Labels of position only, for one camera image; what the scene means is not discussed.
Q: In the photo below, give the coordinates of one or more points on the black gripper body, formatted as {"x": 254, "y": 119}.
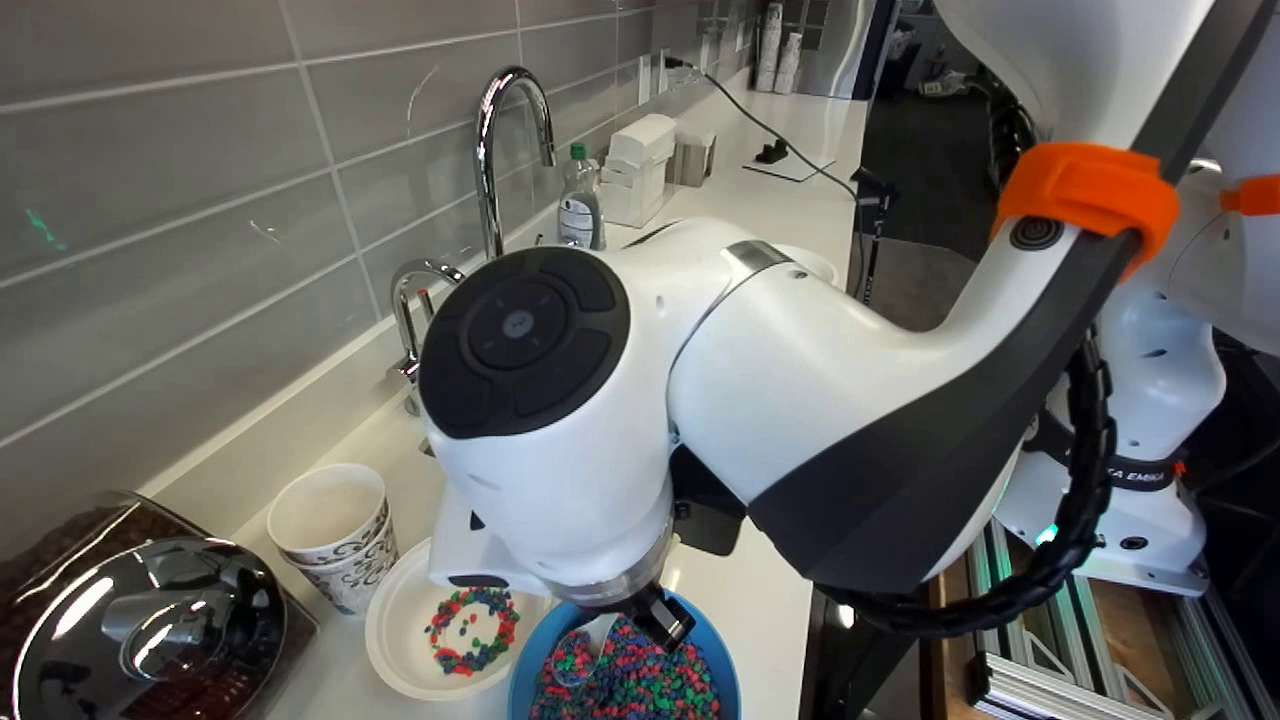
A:
{"x": 662, "y": 616}

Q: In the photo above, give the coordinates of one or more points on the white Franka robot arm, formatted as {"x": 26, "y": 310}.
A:
{"x": 803, "y": 361}

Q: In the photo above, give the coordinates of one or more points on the blue bowl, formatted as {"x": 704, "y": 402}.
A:
{"x": 721, "y": 655}

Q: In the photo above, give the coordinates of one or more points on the colourful beads in blue bowl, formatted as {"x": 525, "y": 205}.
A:
{"x": 613, "y": 681}

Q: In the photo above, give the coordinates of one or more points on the colourful beads in white bowl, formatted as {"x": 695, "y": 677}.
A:
{"x": 484, "y": 645}

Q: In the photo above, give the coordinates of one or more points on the white bowl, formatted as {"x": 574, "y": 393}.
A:
{"x": 395, "y": 641}

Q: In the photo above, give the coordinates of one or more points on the patterned paper cup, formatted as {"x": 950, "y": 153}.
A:
{"x": 351, "y": 564}

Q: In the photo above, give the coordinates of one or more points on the soap bottle with green cap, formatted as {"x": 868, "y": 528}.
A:
{"x": 577, "y": 223}

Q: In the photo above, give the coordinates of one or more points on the tall chrome faucet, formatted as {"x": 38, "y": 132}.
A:
{"x": 488, "y": 175}

